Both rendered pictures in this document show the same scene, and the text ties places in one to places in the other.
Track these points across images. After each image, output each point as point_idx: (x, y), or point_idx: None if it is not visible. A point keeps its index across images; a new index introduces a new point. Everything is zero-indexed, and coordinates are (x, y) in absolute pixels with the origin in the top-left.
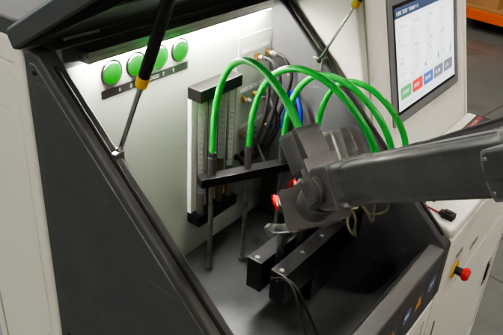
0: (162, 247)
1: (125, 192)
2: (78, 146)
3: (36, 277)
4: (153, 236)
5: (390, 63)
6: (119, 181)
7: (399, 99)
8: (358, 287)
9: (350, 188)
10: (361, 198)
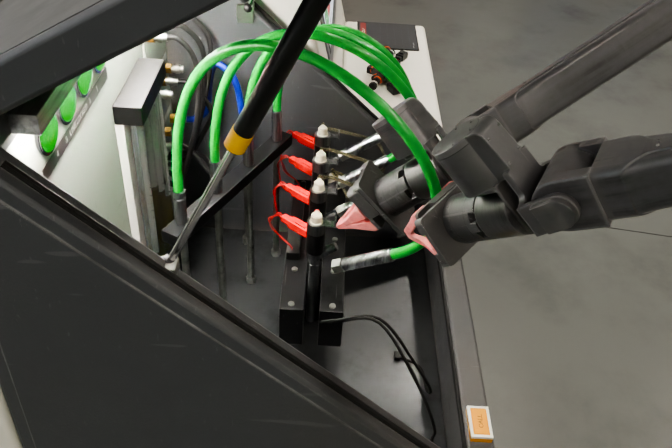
0: (295, 368)
1: (216, 319)
2: (101, 282)
3: None
4: (280, 361)
5: None
6: (200, 307)
7: None
8: (374, 278)
9: (645, 195)
10: (667, 203)
